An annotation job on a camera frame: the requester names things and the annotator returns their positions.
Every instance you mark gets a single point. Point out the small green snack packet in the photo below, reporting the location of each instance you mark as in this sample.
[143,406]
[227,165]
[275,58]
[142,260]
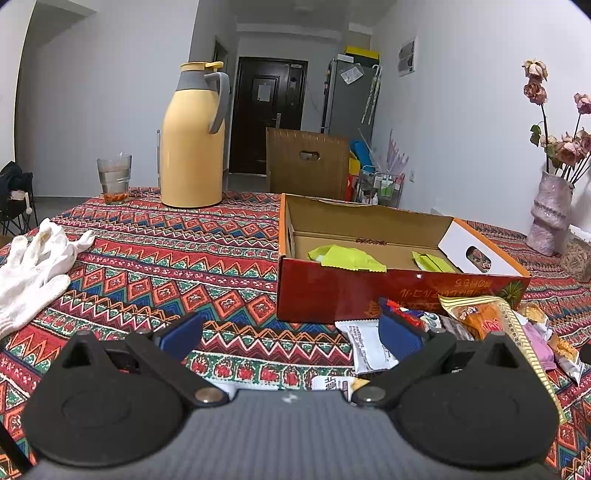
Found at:
[431,263]

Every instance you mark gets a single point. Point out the yellow thermos jug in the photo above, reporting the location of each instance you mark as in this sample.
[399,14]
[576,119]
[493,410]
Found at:
[191,138]

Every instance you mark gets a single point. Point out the clear biscuit packet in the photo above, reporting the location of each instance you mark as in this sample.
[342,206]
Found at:
[565,350]
[533,313]

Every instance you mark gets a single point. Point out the yellow box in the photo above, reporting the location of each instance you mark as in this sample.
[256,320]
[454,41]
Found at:
[362,53]

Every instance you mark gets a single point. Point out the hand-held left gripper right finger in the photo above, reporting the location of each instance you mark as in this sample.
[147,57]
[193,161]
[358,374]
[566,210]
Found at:
[399,330]

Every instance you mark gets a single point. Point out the large green snack packet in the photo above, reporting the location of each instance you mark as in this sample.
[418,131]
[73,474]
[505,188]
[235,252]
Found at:
[346,259]

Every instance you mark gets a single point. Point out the dark door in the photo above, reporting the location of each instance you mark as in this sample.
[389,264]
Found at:
[258,129]

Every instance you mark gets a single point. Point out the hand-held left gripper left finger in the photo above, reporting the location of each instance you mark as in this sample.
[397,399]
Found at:
[182,334]

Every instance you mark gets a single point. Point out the red cardboard box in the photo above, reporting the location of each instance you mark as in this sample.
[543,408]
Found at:
[323,290]

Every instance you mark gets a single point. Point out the white wall panel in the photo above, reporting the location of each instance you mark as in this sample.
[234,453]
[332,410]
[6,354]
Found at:
[407,57]

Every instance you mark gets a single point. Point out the grey refrigerator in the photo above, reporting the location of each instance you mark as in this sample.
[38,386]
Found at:
[344,106]

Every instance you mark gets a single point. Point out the brown chair back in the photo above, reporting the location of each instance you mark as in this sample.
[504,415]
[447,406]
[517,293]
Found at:
[295,175]

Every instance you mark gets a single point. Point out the black bag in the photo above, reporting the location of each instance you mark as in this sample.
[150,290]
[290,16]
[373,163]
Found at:
[14,184]

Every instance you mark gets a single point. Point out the dried rose bunch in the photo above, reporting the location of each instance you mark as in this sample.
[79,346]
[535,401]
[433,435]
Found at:
[535,90]

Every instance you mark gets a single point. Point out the pink vase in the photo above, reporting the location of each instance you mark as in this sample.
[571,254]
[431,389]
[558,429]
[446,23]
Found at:
[549,212]

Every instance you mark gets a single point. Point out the pink snack packet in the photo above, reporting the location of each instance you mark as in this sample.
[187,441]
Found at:
[538,344]

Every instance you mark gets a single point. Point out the brown snack packet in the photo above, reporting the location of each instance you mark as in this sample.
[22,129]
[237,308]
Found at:
[455,328]

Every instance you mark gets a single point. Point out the glass cup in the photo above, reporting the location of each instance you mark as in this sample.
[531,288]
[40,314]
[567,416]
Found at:
[114,180]

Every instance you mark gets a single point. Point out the clear jar of seeds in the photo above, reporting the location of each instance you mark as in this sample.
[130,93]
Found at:
[577,261]

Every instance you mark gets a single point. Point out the blue rolled mat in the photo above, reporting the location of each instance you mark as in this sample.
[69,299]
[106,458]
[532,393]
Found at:
[362,152]

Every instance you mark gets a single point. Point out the pink decorative grass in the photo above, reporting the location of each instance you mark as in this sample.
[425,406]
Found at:
[392,152]

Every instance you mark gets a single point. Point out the white grey printed snack packet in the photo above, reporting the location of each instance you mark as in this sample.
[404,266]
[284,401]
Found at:
[364,346]

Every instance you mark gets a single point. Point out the red blue snack packet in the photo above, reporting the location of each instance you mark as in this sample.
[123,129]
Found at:
[406,314]

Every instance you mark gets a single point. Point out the yellow bag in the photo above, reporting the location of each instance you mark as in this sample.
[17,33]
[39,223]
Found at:
[353,165]

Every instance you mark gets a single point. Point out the clear plastic bag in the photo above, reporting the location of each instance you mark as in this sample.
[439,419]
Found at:
[351,74]

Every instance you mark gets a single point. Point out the white knit glove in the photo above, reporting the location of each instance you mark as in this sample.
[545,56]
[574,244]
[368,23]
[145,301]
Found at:
[32,272]

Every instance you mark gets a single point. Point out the red gift box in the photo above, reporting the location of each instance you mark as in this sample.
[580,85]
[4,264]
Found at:
[351,184]

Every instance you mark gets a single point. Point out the hanging umbrella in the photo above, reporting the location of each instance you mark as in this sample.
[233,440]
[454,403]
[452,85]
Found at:
[371,97]

